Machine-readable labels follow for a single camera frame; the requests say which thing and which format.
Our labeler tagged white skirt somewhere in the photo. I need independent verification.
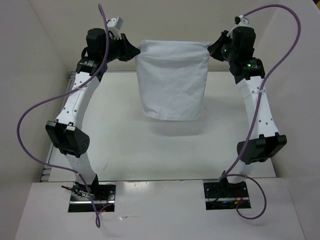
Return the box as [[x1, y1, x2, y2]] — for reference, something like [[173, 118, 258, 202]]
[[135, 40, 210, 121]]

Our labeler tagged aluminium table frame rail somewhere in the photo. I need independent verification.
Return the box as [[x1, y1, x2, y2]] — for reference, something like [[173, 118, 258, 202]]
[[39, 71, 78, 182]]

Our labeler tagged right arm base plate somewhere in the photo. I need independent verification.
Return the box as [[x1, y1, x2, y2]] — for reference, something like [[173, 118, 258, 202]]
[[203, 178, 251, 211]]

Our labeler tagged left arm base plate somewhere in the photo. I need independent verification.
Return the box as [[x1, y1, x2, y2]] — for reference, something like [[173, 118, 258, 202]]
[[63, 182, 116, 213]]

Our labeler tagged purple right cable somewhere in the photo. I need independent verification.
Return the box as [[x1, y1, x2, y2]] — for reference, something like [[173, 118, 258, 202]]
[[218, 4, 301, 220]]

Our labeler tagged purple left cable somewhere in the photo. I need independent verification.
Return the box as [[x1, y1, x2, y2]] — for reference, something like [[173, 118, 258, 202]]
[[16, 3, 111, 229]]

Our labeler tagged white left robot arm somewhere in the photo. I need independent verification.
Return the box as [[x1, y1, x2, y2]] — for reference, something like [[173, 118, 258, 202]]
[[45, 27, 140, 200]]

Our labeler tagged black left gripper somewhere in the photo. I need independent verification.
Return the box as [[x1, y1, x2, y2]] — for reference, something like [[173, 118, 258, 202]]
[[100, 32, 140, 63]]

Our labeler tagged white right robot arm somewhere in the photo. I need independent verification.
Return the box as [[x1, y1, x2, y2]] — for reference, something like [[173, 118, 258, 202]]
[[207, 24, 287, 197]]

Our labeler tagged purple cable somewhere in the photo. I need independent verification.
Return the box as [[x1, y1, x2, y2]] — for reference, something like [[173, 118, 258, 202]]
[[218, 4, 301, 220], [16, 3, 111, 229]]

